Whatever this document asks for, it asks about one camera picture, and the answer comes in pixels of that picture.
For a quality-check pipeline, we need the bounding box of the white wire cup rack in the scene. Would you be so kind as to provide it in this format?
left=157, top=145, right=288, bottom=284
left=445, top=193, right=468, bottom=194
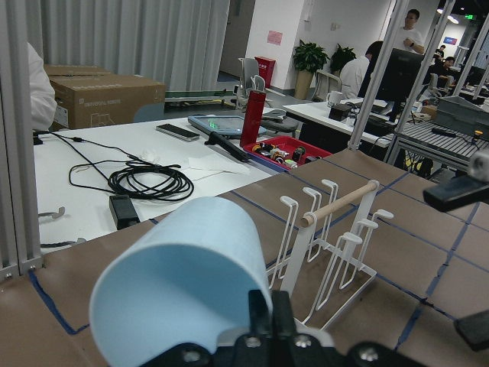
left=267, top=179, right=393, bottom=330

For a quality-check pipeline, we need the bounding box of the red parts tray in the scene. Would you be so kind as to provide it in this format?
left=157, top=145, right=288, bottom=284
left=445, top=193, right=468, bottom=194
left=243, top=136, right=331, bottom=171

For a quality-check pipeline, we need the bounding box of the cardboard box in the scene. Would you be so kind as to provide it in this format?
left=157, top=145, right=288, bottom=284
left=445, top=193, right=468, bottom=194
left=44, top=64, right=166, bottom=131

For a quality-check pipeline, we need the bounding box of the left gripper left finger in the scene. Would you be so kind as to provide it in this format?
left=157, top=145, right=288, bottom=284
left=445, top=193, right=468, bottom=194
left=248, top=290, right=273, bottom=339

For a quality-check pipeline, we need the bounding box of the red thermos bottle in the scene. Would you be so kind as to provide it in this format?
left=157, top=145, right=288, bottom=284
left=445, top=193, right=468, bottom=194
left=240, top=75, right=266, bottom=147

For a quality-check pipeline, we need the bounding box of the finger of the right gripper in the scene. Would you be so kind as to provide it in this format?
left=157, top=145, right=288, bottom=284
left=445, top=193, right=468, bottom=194
left=454, top=310, right=488, bottom=352
left=423, top=175, right=488, bottom=213

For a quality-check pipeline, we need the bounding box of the light blue plastic cup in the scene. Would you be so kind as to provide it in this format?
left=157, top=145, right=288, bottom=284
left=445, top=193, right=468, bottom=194
left=89, top=197, right=271, bottom=366

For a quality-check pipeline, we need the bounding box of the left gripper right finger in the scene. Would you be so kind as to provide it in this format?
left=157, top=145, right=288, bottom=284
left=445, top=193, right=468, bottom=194
left=271, top=291, right=296, bottom=339

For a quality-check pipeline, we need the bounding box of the aluminium frame post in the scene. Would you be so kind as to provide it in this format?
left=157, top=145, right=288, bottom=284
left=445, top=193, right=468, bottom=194
left=346, top=0, right=412, bottom=152

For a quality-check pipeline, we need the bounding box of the robot teach pendant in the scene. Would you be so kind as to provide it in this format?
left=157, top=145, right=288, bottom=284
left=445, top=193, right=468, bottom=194
left=187, top=115, right=245, bottom=140

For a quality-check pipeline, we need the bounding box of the coiled black cable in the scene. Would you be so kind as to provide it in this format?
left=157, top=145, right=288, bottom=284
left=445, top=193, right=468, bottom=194
left=68, top=133, right=195, bottom=202

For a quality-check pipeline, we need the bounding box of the black power adapter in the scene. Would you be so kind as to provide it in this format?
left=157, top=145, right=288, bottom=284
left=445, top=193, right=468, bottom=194
left=108, top=195, right=140, bottom=230

